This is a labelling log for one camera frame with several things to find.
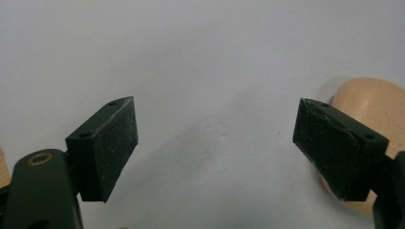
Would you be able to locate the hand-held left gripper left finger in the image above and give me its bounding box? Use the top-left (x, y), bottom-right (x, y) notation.
top-left (64, 95), bottom-right (139, 203)

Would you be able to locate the light wooden object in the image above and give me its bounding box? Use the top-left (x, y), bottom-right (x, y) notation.
top-left (0, 146), bottom-right (12, 189)

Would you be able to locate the round beige wooden object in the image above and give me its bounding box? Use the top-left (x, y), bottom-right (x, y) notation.
top-left (318, 76), bottom-right (405, 218)

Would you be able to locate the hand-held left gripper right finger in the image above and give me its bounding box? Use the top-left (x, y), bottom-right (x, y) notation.
top-left (291, 97), bottom-right (390, 202)

